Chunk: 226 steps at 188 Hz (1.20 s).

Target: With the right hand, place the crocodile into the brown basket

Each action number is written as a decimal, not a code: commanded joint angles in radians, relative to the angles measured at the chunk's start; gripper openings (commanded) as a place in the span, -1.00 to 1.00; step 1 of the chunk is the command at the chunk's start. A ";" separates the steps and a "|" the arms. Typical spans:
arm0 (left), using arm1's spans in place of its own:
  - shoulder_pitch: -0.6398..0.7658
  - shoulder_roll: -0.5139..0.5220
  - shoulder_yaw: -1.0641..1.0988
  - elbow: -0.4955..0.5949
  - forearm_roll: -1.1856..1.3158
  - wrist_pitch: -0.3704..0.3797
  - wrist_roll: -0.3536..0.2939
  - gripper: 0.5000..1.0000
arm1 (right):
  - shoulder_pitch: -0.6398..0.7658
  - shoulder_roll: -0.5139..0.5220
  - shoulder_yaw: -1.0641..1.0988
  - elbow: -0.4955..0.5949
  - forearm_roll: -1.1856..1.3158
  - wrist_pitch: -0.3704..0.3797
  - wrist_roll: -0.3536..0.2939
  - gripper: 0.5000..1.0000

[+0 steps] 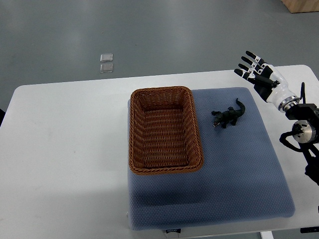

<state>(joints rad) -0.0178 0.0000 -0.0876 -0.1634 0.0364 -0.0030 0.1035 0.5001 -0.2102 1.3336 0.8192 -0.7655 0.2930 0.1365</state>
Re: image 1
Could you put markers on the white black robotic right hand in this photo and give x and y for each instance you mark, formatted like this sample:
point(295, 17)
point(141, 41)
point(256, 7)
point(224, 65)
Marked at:
point(268, 82)

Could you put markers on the dark toy crocodile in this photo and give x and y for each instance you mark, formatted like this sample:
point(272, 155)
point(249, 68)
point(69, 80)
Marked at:
point(229, 116)

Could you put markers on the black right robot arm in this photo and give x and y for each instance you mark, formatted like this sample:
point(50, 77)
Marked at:
point(304, 135)

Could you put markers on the brown wicker basket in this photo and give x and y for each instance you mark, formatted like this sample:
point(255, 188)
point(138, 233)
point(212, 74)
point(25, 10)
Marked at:
point(164, 135)

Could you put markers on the wooden box corner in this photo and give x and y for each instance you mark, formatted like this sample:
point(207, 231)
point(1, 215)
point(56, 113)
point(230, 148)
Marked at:
point(301, 6)

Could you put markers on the blue grey foam cushion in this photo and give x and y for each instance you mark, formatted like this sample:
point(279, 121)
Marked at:
point(241, 178)

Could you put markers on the white table leg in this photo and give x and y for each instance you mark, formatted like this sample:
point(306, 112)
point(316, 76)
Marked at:
point(266, 235)

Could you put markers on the black table control panel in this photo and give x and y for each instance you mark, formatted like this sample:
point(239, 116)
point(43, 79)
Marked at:
point(309, 230)

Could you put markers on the upper floor plate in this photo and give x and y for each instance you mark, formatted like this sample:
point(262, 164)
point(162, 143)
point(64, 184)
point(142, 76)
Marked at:
point(106, 57)

